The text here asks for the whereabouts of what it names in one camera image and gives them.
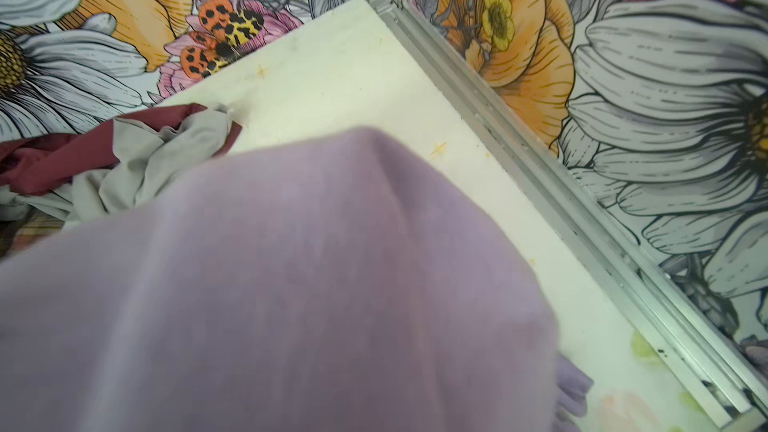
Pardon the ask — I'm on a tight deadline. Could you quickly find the lavender cloth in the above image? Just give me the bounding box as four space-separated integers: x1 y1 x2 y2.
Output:
1 128 592 431

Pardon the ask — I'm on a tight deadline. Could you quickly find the aluminium right side rail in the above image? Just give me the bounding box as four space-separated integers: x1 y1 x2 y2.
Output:
365 0 767 431

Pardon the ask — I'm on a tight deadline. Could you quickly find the plaid brown red cloth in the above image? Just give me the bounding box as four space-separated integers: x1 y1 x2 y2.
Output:
1 209 64 259

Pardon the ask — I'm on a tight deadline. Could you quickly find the grey cloth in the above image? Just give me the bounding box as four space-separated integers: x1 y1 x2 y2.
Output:
1 106 241 226

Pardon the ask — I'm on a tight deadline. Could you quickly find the maroon cloth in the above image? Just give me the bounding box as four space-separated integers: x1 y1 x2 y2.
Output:
1 104 205 196

